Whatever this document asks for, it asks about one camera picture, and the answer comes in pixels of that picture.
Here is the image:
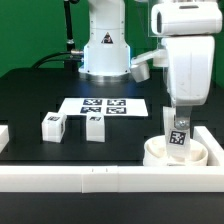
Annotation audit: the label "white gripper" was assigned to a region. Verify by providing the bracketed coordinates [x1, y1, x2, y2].
[162, 36, 215, 130]

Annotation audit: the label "white round stool seat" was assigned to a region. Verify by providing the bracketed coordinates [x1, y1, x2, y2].
[143, 135, 208, 167]

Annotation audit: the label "white marker sheet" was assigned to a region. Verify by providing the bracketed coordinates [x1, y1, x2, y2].
[59, 98, 148, 117]

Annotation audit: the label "black cable bundle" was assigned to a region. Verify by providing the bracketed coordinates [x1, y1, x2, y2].
[32, 49, 86, 70]

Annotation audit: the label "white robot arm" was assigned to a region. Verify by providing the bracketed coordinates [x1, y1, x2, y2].
[79, 0, 223, 130]

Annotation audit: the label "white U-shaped fence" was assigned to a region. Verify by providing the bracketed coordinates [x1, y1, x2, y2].
[0, 126, 224, 193]

